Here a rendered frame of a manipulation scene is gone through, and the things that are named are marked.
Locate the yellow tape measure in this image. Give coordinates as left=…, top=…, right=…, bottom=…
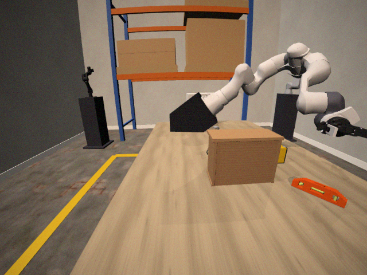
left=278, top=145, right=287, bottom=163

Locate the brown wooden cabinet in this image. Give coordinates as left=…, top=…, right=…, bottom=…
left=206, top=129, right=284, bottom=186

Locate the orange torpedo spirit level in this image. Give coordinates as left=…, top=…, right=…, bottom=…
left=291, top=178, right=348, bottom=209

